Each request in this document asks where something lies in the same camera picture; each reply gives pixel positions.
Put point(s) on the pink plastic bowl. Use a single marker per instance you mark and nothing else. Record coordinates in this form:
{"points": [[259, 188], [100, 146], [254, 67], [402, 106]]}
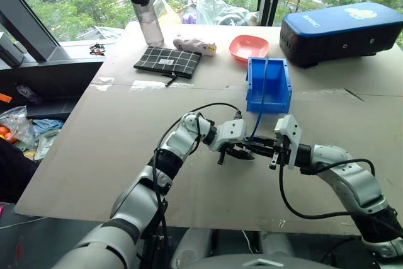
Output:
{"points": [[248, 47]]}

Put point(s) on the clear plastic bag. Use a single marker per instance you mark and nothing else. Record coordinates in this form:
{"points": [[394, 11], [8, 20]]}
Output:
{"points": [[214, 7]]}

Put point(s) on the grey rounded robot body shape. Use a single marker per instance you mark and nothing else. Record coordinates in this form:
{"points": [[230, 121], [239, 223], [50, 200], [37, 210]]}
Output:
{"points": [[252, 262]]}

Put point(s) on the yellow plastic bag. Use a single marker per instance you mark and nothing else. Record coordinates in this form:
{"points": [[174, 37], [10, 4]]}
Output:
{"points": [[165, 10]]}

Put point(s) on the blue and black case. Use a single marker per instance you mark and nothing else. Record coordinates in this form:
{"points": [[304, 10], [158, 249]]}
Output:
{"points": [[340, 26]]}

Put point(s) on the slanted dark window frame beam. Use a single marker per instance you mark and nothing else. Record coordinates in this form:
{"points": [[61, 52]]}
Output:
{"points": [[22, 23]]}

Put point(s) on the small black red clips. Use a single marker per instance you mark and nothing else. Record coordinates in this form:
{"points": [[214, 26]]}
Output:
{"points": [[97, 49]]}

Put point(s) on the clear bag with orange items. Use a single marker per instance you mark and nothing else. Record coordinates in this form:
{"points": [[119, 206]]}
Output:
{"points": [[15, 127]]}

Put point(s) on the pink plush pencil case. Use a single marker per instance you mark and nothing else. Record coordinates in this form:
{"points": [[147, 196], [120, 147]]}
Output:
{"points": [[193, 45]]}

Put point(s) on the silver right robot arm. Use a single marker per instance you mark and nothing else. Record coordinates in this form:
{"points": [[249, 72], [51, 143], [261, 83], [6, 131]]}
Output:
{"points": [[352, 180]]}

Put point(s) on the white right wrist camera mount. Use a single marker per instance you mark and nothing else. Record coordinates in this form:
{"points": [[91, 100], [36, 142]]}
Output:
{"points": [[291, 130]]}

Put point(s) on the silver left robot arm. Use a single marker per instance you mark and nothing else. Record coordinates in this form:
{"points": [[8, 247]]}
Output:
{"points": [[135, 199]]}

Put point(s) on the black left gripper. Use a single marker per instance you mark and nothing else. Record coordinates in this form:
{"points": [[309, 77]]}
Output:
{"points": [[222, 155]]}

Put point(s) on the blue plastic bin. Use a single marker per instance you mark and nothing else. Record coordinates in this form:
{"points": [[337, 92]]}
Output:
{"points": [[277, 95]]}

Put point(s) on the blue cloth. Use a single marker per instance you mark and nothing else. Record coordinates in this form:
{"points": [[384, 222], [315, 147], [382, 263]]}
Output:
{"points": [[47, 125]]}

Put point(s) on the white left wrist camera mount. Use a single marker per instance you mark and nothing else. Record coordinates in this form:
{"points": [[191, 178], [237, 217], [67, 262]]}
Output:
{"points": [[234, 130]]}

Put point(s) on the black white checked pouch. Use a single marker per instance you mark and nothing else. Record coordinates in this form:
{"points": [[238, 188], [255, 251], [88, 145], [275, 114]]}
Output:
{"points": [[167, 61]]}

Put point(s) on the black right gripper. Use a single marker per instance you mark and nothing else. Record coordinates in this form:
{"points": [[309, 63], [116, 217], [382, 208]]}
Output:
{"points": [[281, 152]]}

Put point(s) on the clear water bottle black cap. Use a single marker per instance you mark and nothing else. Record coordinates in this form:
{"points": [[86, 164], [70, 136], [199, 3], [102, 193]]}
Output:
{"points": [[151, 26]]}

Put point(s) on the clear tape strip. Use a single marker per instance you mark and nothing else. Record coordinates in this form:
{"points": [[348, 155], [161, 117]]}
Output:
{"points": [[148, 84]]}

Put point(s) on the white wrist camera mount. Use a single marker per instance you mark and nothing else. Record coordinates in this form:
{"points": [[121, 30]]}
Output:
{"points": [[291, 130], [234, 130]]}

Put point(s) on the green packet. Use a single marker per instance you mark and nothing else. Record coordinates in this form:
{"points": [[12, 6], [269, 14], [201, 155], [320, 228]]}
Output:
{"points": [[47, 144]]}

